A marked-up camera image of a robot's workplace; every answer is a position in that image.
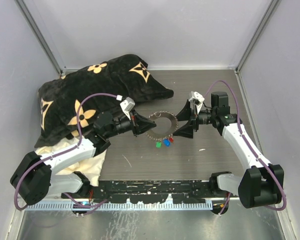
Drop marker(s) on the blue key tag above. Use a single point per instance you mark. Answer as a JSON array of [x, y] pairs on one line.
[[166, 142]]

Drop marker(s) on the right aluminium frame post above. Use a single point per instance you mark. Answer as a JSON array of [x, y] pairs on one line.
[[270, 10]]

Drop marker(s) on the black floral plush blanket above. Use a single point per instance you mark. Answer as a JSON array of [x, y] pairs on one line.
[[74, 100]]

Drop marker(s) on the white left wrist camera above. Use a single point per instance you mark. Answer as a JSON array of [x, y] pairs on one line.
[[126, 106]]

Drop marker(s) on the aluminium frame post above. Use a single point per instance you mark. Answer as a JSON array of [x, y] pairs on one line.
[[37, 25], [270, 10]]

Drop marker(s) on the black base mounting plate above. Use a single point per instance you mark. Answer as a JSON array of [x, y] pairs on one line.
[[149, 191]]

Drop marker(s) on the blue slotted cable duct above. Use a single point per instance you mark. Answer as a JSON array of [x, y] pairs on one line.
[[65, 205]]

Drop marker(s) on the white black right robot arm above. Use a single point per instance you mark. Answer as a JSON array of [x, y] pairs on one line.
[[262, 182]]

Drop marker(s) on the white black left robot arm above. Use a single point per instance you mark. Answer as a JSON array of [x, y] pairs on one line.
[[37, 175]]

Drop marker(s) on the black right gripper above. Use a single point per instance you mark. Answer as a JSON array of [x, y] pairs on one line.
[[187, 131]]

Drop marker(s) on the cream white cloth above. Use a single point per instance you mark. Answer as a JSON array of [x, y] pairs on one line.
[[90, 167]]

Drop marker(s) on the left aluminium frame post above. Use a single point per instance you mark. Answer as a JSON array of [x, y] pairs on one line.
[[37, 25]]

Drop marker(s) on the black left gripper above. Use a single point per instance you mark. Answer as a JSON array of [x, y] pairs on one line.
[[140, 124]]

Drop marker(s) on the green key tag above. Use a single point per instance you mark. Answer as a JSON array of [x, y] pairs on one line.
[[158, 144]]

